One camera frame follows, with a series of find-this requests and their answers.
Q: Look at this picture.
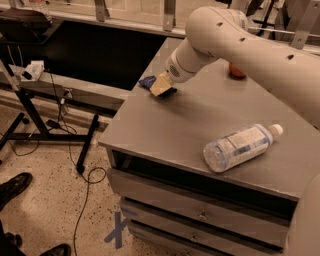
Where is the black shoe lower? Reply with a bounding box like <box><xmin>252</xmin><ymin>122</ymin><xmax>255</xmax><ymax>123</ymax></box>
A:
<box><xmin>40</xmin><ymin>244</ymin><xmax>71</xmax><ymax>256</ymax></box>

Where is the metal railing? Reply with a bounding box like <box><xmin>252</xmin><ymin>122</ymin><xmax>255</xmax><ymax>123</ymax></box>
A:
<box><xmin>44</xmin><ymin>0</ymin><xmax>305</xmax><ymax>47</ymax></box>

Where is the red apple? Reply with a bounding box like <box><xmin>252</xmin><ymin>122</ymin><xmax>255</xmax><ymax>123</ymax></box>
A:
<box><xmin>229</xmin><ymin>63</ymin><xmax>246</xmax><ymax>79</ymax></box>

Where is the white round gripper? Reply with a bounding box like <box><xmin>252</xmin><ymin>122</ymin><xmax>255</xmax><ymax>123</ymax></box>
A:
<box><xmin>150</xmin><ymin>39</ymin><xmax>214</xmax><ymax>97</ymax></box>

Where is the black metal stand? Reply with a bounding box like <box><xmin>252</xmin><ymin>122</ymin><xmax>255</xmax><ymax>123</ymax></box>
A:
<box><xmin>0</xmin><ymin>59</ymin><xmax>100</xmax><ymax>175</ymax></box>

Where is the grey drawer cabinet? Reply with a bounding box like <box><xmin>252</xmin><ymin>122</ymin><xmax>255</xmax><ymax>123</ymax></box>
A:
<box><xmin>101</xmin><ymin>37</ymin><xmax>320</xmax><ymax>256</ymax></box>

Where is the dark tray shelf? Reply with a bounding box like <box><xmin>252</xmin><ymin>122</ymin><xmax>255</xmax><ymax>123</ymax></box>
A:
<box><xmin>0</xmin><ymin>8</ymin><xmax>54</xmax><ymax>43</ymax></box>

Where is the white device on stand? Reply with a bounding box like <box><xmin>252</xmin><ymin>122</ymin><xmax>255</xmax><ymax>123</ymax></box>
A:
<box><xmin>22</xmin><ymin>60</ymin><xmax>44</xmax><ymax>81</ymax></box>

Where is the clear plastic water bottle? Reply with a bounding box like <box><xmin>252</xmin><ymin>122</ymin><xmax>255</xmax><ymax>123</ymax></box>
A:
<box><xmin>203</xmin><ymin>124</ymin><xmax>283</xmax><ymax>173</ymax></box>

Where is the blue rxbar blueberry wrapper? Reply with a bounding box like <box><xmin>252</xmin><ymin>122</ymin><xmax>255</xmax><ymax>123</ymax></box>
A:
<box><xmin>138</xmin><ymin>75</ymin><xmax>177</xmax><ymax>98</ymax></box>

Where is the black floor cable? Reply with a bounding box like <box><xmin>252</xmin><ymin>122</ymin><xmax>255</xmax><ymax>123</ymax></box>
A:
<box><xmin>0</xmin><ymin>71</ymin><xmax>108</xmax><ymax>256</ymax></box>

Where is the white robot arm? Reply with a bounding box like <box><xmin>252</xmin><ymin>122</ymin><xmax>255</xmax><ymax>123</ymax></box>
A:
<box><xmin>150</xmin><ymin>7</ymin><xmax>320</xmax><ymax>127</ymax></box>

